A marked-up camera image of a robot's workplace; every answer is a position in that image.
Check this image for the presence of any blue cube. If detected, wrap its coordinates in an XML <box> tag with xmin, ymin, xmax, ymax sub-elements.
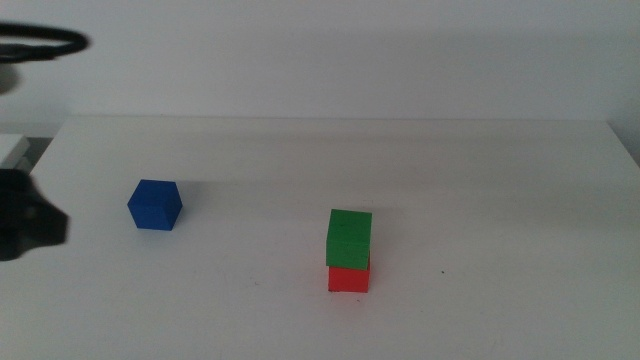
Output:
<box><xmin>127</xmin><ymin>179</ymin><xmax>184</xmax><ymax>232</ymax></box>

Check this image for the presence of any green cube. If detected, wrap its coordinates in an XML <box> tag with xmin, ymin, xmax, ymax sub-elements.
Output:
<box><xmin>325</xmin><ymin>208</ymin><xmax>373</xmax><ymax>271</ymax></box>

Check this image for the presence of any red cube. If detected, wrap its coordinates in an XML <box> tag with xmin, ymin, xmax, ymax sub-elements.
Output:
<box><xmin>327</xmin><ymin>259</ymin><xmax>372</xmax><ymax>294</ymax></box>

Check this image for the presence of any braided black left arm cable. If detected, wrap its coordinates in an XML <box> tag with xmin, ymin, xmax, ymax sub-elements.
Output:
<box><xmin>0</xmin><ymin>22</ymin><xmax>92</xmax><ymax>64</ymax></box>

